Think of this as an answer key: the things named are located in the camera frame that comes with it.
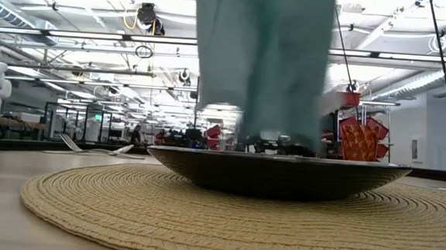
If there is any patterned ceramic plate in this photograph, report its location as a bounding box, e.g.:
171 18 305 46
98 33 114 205
143 145 414 209

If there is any light blue cloth napkin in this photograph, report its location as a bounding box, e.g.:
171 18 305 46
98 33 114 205
185 0 336 156

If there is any round woven straw placemat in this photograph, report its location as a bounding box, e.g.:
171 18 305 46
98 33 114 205
16 155 446 250

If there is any orange faceted plastic cup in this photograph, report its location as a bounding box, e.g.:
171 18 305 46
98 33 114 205
338 123 381 163

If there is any person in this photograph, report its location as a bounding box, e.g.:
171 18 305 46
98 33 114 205
129 123 146 147

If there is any silver spoon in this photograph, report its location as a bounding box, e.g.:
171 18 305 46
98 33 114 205
112 143 136 155

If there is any silver fork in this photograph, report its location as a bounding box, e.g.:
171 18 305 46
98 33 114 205
57 133 148 161

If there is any wooden-top workbench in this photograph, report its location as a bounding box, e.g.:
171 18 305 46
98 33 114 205
0 115 48 142

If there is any ceiling cable reel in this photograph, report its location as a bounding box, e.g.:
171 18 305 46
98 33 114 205
135 2 167 37

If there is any thin black hanging cable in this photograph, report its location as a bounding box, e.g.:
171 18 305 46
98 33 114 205
328 7 366 122

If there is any black cage frame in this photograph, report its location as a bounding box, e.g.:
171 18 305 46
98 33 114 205
42 101 107 144

